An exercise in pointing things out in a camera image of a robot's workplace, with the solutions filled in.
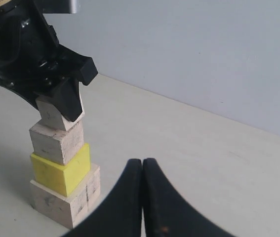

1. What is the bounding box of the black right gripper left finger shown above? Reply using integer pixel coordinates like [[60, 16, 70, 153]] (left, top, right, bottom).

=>
[[64, 159, 142, 237]]

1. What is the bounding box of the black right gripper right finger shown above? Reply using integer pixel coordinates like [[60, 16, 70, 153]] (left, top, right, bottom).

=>
[[143, 158, 233, 237]]

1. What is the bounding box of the large wooden cube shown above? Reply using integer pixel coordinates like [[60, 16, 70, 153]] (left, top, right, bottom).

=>
[[30, 164, 101, 229]]

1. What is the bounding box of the yellow cube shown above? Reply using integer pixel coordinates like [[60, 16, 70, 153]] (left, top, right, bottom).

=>
[[30, 143, 91, 197]]

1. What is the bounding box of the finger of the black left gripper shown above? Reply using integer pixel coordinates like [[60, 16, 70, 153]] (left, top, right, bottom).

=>
[[13, 88, 39, 110], [47, 79, 82, 121]]

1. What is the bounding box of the medium wooden cube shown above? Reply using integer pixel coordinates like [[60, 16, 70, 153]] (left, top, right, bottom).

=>
[[29, 121, 84, 165]]

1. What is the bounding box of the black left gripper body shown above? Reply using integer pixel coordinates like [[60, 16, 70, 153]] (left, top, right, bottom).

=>
[[0, 0, 81, 97]]

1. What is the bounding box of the small wooden cube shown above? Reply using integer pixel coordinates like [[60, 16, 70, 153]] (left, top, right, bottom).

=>
[[36, 96, 85, 131]]

